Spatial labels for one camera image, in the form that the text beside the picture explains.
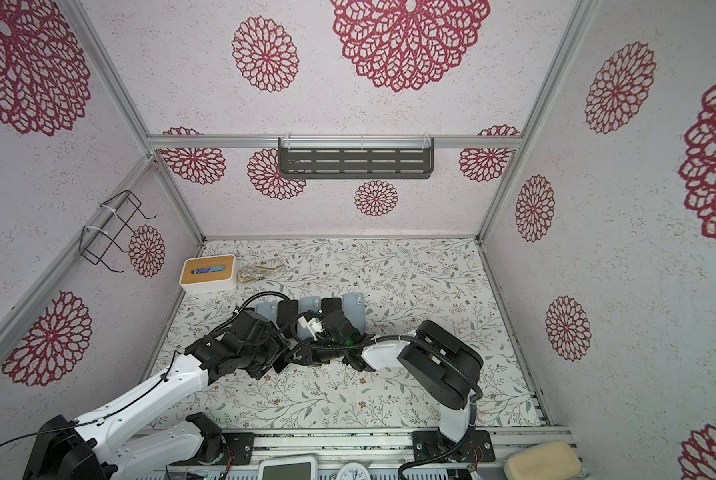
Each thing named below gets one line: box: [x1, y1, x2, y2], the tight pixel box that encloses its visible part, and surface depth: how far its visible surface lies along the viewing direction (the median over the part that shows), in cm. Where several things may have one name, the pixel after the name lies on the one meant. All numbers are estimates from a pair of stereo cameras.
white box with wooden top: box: [179, 254, 237, 295], surface depth 106 cm
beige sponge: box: [508, 442, 582, 480], surface depth 70 cm
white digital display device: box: [258, 456, 318, 480], surface depth 69 cm
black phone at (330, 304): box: [320, 297, 342, 316], surface depth 104 cm
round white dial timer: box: [336, 462, 371, 480], surface depth 69 cm
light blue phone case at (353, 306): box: [342, 293, 365, 334], surface depth 105 cm
